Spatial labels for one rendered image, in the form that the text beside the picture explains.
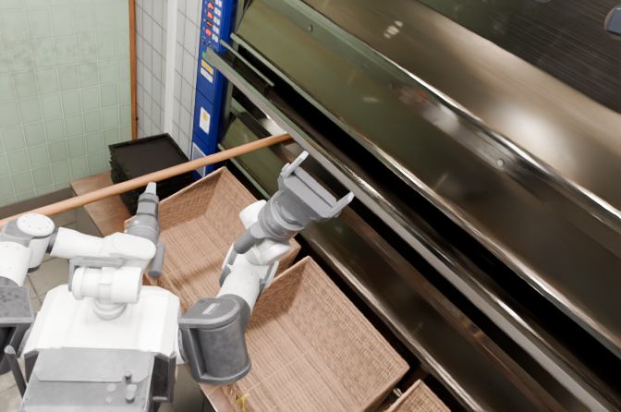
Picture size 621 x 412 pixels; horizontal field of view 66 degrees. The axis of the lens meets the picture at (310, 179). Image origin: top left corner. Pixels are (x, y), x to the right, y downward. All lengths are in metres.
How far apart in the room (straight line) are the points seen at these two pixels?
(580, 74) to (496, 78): 0.19
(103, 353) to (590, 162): 1.03
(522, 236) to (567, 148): 0.26
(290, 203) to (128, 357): 0.41
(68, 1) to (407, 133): 1.78
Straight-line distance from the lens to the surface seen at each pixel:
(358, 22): 1.44
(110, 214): 2.35
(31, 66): 2.72
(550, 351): 1.24
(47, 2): 2.60
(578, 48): 1.14
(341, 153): 1.50
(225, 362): 1.04
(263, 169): 1.99
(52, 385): 0.99
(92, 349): 1.01
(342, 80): 1.54
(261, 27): 1.81
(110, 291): 0.96
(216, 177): 2.21
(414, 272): 1.57
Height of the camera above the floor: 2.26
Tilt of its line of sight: 39 degrees down
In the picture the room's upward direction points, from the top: 16 degrees clockwise
